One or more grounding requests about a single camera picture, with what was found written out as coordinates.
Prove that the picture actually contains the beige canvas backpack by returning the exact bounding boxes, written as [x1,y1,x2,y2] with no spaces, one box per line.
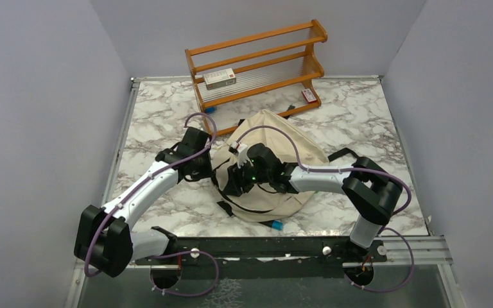
[210,109,360,223]

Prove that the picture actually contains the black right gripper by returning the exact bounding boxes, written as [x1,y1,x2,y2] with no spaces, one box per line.
[223,157,272,197]

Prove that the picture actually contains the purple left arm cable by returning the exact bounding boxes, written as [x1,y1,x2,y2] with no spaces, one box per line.
[83,112,221,298]

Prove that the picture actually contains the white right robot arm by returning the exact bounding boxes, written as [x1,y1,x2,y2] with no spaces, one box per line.
[223,142,410,261]

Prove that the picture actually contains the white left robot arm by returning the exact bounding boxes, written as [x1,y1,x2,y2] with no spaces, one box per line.
[73,127,214,277]

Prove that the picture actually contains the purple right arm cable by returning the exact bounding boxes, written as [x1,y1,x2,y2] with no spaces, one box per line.
[229,124,415,295]

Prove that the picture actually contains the white red box on shelf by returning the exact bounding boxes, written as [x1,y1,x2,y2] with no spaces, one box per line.
[203,68,236,90]

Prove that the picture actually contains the wooden two-tier shelf rack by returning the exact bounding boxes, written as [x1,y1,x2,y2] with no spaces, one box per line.
[185,19,328,117]

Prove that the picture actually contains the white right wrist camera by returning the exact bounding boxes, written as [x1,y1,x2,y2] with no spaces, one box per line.
[229,141,249,169]

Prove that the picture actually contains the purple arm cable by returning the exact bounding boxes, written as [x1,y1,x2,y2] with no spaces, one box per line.
[229,124,415,295]
[83,112,221,298]

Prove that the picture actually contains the small red white box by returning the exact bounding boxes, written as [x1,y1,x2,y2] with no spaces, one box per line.
[301,89,318,104]

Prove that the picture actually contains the black blue highlighter marker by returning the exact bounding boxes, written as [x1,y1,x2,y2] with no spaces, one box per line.
[260,220,283,230]

